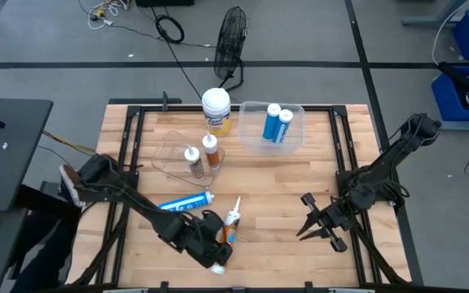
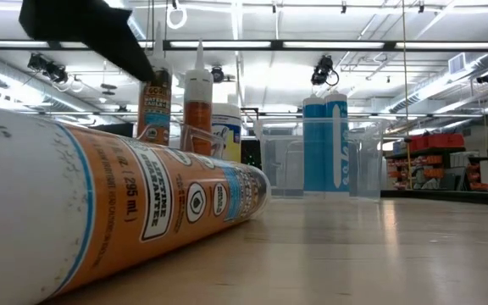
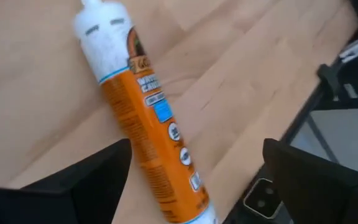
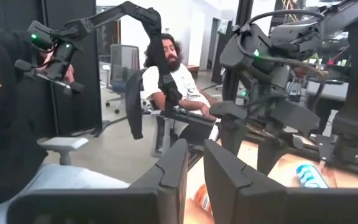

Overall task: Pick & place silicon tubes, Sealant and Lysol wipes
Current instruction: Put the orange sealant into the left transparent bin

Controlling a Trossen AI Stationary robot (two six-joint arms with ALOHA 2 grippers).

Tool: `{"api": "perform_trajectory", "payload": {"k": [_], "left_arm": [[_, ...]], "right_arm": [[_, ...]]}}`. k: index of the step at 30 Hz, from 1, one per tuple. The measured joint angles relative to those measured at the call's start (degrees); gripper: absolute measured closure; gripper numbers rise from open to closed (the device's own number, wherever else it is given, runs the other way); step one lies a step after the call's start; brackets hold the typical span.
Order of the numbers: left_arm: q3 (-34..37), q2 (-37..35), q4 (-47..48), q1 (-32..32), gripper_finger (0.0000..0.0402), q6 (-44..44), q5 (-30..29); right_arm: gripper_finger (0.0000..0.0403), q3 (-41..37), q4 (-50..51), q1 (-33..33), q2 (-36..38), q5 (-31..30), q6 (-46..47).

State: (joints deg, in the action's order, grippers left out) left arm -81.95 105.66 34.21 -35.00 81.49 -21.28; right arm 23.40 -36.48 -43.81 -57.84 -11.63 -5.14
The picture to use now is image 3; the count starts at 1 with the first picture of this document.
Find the table-level camera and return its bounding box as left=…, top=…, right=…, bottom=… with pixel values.
left=242, top=177, right=284, bottom=220

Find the black aluminium table frame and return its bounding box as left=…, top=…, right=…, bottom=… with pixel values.
left=222, top=0, right=358, bottom=224

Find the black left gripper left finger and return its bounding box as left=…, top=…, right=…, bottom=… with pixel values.
left=0, top=139, right=133, bottom=224

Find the orange sealant tube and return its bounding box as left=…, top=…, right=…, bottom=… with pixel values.
left=73, top=0, right=220, bottom=224

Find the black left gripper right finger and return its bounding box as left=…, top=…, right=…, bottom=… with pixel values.
left=262, top=138, right=358, bottom=224

